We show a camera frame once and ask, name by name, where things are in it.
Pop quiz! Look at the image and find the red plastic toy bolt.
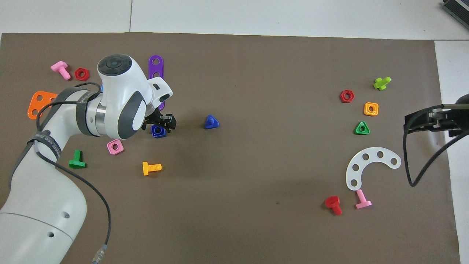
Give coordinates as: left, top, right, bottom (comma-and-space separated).
325, 196, 343, 216

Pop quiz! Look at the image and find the purple four-hole plate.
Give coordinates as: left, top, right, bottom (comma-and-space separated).
148, 55, 165, 111

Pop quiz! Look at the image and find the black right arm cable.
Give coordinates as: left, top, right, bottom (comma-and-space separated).
403, 104, 469, 187

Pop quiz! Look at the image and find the orange heart-shaped plate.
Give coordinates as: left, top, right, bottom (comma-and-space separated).
27, 91, 59, 120

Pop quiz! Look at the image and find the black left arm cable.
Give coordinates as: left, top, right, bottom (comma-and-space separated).
8, 82, 112, 264

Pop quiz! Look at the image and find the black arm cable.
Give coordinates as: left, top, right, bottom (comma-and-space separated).
8, 82, 112, 264
403, 104, 469, 187

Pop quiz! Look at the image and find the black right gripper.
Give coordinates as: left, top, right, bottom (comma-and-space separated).
404, 108, 469, 138

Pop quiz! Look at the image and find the pink square toy nut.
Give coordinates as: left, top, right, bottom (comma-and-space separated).
107, 139, 124, 155

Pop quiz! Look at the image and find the white curved perforated plate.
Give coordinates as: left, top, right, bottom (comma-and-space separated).
346, 147, 402, 191

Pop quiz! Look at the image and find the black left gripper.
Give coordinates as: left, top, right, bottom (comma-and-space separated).
142, 109, 177, 131

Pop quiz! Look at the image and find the green plastic toy bolt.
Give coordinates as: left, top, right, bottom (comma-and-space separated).
69, 150, 86, 169

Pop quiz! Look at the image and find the orange plastic toy bolt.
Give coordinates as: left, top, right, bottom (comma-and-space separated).
142, 161, 162, 176

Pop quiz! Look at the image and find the blue triangle-head toy bolt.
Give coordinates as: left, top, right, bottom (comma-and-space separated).
204, 114, 220, 130

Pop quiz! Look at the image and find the brown table mat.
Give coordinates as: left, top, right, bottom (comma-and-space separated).
0, 32, 461, 264

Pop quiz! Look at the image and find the dark striped box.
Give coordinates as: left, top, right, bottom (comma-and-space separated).
441, 0, 469, 21

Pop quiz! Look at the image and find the lime cross-head toy bolt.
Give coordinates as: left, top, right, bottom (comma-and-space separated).
373, 77, 391, 91

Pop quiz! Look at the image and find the pink plastic toy bolt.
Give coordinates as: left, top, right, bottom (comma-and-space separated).
51, 61, 71, 80
355, 189, 372, 209

